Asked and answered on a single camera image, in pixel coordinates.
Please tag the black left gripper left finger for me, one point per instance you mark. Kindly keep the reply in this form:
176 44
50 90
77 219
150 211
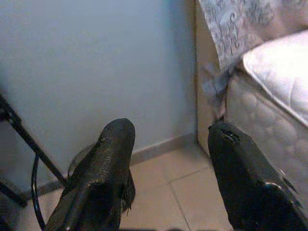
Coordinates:
103 168

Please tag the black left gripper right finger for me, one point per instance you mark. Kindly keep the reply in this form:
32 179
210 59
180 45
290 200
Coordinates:
245 183

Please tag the beige headboard panel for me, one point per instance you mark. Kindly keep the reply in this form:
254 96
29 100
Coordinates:
202 127

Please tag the grey printed pillow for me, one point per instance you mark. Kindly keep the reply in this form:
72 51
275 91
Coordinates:
228 24

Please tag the black metal frame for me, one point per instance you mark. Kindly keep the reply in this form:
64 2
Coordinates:
24 137

